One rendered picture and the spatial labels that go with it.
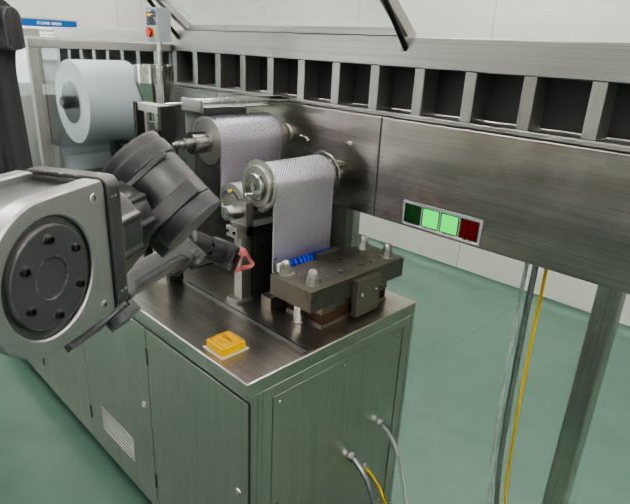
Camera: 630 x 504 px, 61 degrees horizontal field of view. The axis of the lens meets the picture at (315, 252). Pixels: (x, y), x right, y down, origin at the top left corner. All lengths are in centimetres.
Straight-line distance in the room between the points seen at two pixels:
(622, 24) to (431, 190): 242
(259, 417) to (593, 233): 87
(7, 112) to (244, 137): 75
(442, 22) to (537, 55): 292
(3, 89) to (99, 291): 70
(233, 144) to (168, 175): 109
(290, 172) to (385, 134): 30
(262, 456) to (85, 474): 117
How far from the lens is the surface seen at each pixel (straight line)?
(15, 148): 116
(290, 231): 154
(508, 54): 141
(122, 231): 50
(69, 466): 252
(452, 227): 150
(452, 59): 148
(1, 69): 113
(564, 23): 387
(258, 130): 172
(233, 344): 136
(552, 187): 137
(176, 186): 57
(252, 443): 140
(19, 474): 256
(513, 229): 143
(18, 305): 42
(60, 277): 45
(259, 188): 147
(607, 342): 161
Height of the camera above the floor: 162
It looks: 21 degrees down
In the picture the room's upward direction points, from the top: 3 degrees clockwise
